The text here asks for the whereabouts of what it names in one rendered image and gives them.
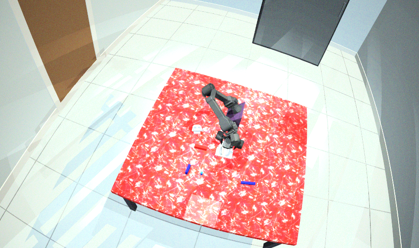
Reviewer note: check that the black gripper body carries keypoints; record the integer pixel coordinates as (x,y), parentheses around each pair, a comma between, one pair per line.
(220,136)

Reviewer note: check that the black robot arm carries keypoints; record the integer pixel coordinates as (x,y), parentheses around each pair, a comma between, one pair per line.
(225,122)

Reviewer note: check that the red flat bar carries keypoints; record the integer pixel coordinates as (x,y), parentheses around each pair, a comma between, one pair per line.
(200,147)

